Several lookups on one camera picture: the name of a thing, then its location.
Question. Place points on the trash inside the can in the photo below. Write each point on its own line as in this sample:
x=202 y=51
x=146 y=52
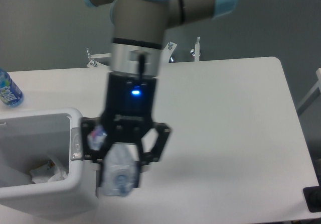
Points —
x=47 y=166

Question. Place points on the white frame leg right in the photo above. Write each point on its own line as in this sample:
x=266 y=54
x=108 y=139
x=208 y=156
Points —
x=310 y=97

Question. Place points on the clear plastic bottle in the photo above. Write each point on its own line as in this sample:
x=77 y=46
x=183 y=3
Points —
x=120 y=172

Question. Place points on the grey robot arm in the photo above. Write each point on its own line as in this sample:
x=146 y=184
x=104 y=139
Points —
x=137 y=43

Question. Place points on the black clamp at table edge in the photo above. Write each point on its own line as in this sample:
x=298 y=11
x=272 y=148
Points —
x=312 y=198

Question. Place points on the white paper wrapper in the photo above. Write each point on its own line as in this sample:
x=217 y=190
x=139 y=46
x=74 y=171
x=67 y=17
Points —
x=57 y=173

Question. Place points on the blue labelled water bottle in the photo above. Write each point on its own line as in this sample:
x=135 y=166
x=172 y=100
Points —
x=11 y=94

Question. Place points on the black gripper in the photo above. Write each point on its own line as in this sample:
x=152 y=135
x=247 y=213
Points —
x=126 y=119

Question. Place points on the white plastic trash can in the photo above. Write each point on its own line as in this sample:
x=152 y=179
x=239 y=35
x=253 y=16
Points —
x=28 y=138

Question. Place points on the white metal frame bracket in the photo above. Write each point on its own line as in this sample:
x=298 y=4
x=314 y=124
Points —
x=170 y=54

